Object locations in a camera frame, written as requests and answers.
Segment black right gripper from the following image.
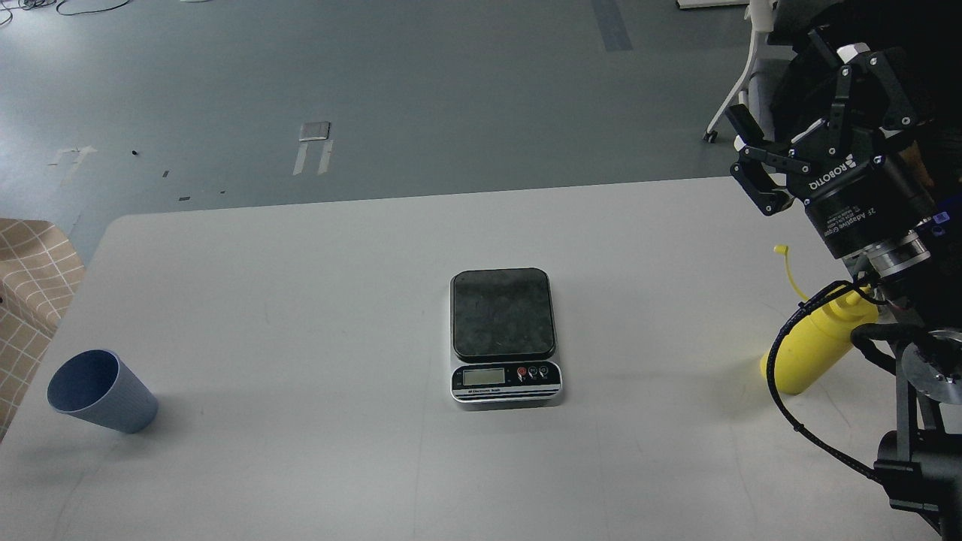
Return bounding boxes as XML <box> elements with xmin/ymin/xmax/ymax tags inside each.
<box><xmin>725</xmin><ymin>26</ymin><xmax>937</xmax><ymax>259</ymax></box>

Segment yellow squeeze seasoning bottle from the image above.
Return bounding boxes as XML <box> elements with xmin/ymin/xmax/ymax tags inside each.
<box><xmin>774</xmin><ymin>292</ymin><xmax>879</xmax><ymax>396</ymax></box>

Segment blue ribbed plastic cup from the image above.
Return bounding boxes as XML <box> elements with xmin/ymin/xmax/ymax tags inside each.
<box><xmin>46</xmin><ymin>349</ymin><xmax>159</xmax><ymax>434</ymax></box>

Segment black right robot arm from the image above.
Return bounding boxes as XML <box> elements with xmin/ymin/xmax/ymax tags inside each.
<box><xmin>725</xmin><ymin>26</ymin><xmax>960</xmax><ymax>540</ymax></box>

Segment black digital kitchen scale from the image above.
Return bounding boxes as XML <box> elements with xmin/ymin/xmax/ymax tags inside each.
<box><xmin>448</xmin><ymin>267</ymin><xmax>564</xmax><ymax>409</ymax></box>

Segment white office chair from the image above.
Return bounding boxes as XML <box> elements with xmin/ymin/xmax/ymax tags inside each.
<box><xmin>703</xmin><ymin>0</ymin><xmax>797</xmax><ymax>144</ymax></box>

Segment person in black shirt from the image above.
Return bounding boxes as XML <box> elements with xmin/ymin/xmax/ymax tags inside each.
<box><xmin>769</xmin><ymin>1</ymin><xmax>960</xmax><ymax>203</ymax></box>

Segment grey floor plate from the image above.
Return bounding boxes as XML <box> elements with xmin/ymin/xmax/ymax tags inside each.
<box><xmin>298</xmin><ymin>121</ymin><xmax>332</xmax><ymax>143</ymax></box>

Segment beige checkered cloth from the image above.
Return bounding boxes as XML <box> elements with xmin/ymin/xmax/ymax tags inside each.
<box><xmin>1</xmin><ymin>218</ymin><xmax>86</xmax><ymax>436</ymax></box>

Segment black floor cables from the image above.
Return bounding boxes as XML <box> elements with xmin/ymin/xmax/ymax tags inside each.
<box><xmin>0</xmin><ymin>0</ymin><xmax>136</xmax><ymax>29</ymax></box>

